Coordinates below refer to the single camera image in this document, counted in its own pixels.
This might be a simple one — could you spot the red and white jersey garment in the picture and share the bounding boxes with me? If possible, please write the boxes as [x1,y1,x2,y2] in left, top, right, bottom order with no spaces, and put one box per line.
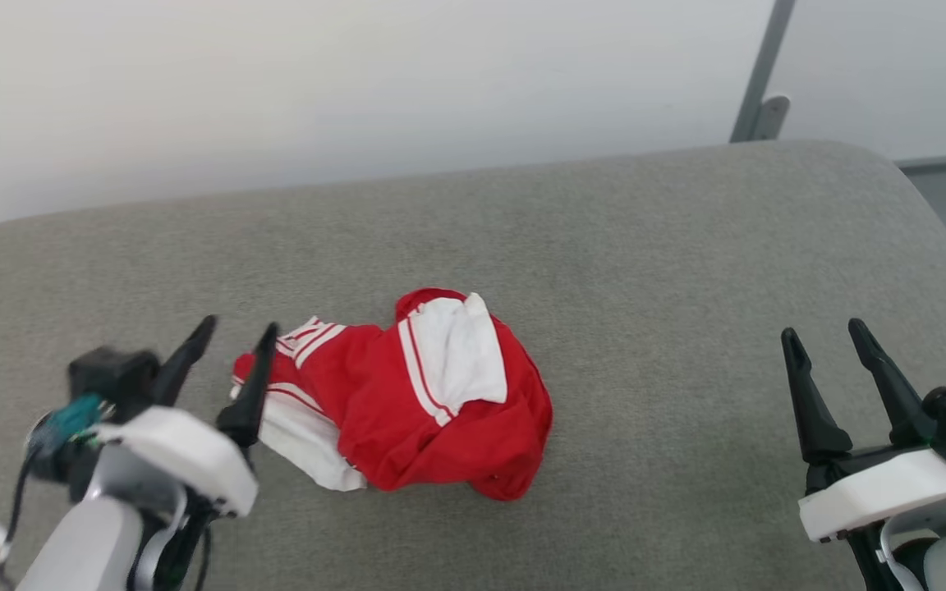
[229,287,554,502]

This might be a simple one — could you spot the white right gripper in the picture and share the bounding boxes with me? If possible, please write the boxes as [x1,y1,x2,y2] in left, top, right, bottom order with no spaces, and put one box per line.
[780,318,946,543]

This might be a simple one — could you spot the grey metal pole with bracket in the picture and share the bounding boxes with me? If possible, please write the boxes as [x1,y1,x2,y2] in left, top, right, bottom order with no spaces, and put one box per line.
[728,0,798,144]

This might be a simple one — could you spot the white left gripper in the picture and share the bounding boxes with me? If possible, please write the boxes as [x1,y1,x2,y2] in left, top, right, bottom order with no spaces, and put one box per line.
[94,314,281,519]

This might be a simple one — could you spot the grey fabric sofa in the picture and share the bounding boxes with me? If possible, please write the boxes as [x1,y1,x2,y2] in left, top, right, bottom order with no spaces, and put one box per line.
[0,140,946,591]

